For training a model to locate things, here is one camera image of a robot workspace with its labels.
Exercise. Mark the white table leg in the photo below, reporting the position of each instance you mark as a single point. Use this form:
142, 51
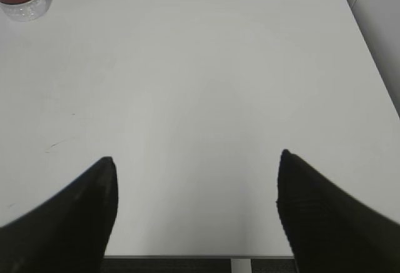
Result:
241, 265

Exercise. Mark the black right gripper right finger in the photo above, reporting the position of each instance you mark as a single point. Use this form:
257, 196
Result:
329, 230

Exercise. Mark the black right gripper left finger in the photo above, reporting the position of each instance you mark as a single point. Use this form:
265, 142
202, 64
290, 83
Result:
70, 231

